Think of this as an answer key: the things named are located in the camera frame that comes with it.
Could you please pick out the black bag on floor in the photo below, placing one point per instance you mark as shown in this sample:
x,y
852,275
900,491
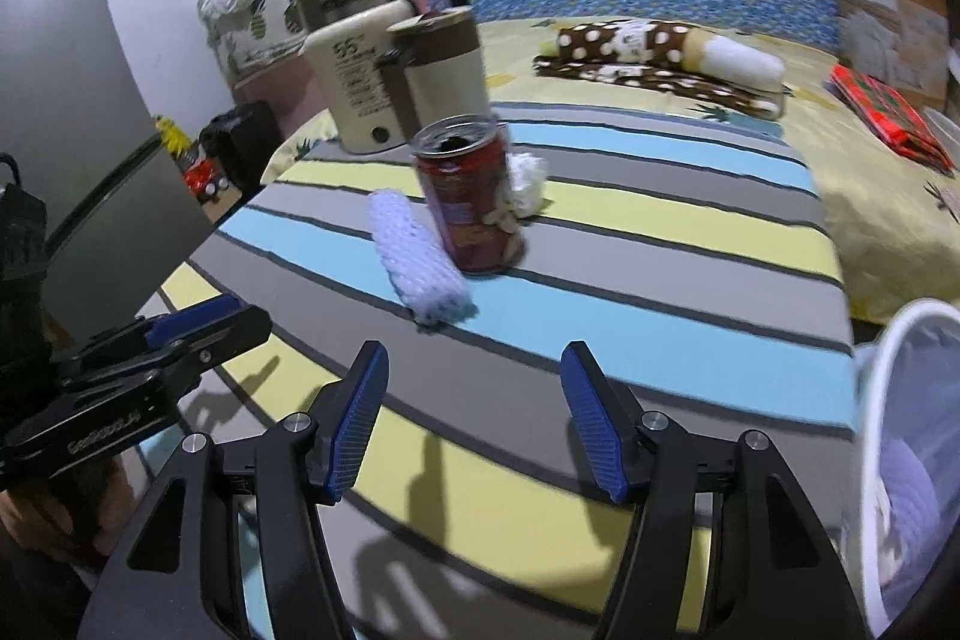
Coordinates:
x,y
243,140

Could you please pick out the translucent bin liner bag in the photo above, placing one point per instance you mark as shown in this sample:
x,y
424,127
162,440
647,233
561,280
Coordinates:
x,y
915,474

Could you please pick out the grey refrigerator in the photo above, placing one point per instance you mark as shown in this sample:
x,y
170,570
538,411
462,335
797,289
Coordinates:
x,y
120,217

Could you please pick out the lavender knitted cloth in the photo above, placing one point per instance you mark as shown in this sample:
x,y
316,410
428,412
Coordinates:
x,y
425,280

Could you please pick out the cream brown tumbler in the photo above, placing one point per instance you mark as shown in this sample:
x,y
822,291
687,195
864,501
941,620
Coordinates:
x,y
433,69

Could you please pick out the clear plastic container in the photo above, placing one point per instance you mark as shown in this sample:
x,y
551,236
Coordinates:
x,y
944,129

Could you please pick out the white round trash bin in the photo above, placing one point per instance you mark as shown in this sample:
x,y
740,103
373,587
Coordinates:
x,y
874,459

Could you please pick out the red plaid folded cloth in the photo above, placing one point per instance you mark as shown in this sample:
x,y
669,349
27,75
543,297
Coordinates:
x,y
888,115

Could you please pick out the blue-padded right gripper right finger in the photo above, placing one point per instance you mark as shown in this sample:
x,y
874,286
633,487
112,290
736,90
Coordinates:
x,y
606,421

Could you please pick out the red toy car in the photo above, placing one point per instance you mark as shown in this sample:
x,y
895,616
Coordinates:
x,y
206,181

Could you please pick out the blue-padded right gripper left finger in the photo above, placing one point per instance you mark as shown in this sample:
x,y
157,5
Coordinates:
x,y
345,413

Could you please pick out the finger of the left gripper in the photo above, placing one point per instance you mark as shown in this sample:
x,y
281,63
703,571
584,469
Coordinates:
x,y
217,336
144,336

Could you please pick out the brown paper bag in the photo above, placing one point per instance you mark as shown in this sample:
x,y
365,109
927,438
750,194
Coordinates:
x,y
903,43

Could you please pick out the brown polka dot pillow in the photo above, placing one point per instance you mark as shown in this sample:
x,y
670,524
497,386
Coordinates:
x,y
670,57

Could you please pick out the cream electric kettle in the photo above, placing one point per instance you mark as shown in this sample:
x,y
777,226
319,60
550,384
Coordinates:
x,y
343,56

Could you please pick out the striped mat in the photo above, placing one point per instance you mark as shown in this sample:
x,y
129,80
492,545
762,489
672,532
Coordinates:
x,y
692,257

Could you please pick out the red soda can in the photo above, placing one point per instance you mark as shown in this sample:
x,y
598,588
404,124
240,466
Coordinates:
x,y
461,165

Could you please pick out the crumpled white tissue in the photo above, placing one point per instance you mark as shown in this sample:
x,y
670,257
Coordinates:
x,y
528,175

